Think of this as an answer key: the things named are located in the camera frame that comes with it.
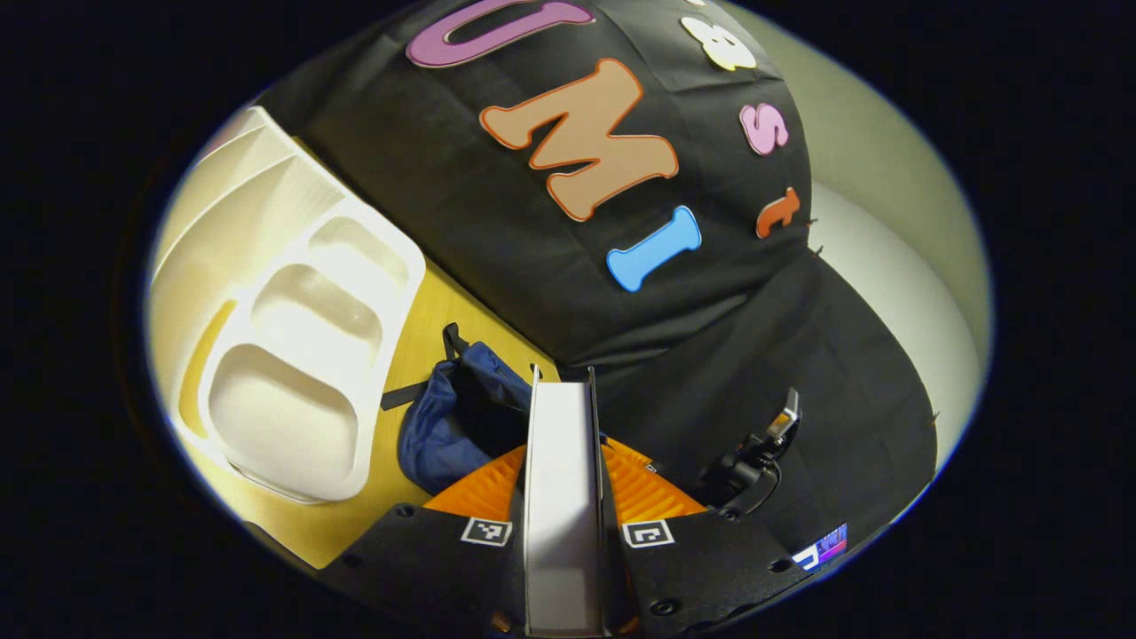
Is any white plastic bookshelf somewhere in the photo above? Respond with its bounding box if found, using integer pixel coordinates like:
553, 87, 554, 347
146, 106, 429, 505

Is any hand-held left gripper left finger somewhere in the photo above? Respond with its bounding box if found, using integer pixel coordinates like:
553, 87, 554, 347
319, 444, 533, 635

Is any black backdrop cloth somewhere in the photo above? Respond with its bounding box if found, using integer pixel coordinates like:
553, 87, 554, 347
257, 0, 940, 569

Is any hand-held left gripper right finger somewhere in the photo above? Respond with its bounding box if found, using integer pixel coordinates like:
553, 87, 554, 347
599, 437, 822, 635

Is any blue schoolbag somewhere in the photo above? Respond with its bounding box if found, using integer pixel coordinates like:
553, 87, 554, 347
382, 322, 562, 496

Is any blue purple printed tag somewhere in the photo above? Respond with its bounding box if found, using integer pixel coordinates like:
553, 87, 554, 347
793, 524, 848, 572

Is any dark portrait cover book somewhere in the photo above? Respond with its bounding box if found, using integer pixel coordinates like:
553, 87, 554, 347
522, 364, 615, 638

